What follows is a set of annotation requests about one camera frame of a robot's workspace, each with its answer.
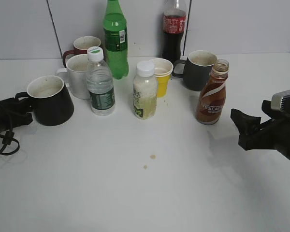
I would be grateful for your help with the clear water bottle green label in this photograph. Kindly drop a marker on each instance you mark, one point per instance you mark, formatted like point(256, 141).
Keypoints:
point(99, 83)

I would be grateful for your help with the yellow paper cup stack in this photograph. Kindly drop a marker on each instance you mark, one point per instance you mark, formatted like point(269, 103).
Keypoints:
point(163, 71)

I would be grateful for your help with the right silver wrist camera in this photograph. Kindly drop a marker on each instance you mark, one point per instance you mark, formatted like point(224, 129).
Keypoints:
point(281, 102)

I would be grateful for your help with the green soda bottle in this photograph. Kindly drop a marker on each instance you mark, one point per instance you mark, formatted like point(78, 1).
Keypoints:
point(116, 39)

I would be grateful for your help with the black mug white interior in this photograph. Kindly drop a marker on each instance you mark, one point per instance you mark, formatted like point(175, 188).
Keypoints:
point(49, 99)

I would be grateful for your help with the white cap juice bottle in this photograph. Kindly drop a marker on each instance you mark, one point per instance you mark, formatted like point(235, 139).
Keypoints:
point(145, 87)

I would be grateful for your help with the brown Nescafe coffee bottle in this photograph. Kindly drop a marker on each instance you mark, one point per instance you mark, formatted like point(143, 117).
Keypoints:
point(213, 95)

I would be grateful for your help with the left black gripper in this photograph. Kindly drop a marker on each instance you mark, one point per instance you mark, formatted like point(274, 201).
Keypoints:
point(20, 114)

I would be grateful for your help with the white ceramic mug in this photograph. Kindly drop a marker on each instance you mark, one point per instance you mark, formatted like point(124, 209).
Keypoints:
point(75, 74)

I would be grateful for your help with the dark grey mug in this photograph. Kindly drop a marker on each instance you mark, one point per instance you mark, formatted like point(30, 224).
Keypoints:
point(197, 68)

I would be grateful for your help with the cola bottle red label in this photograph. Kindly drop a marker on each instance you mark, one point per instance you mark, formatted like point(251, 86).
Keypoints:
point(174, 21)

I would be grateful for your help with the dark red mug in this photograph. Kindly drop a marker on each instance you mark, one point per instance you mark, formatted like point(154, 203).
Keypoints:
point(80, 46)

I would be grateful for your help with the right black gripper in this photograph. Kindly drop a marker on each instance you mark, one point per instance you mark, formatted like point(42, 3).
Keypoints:
point(274, 134)

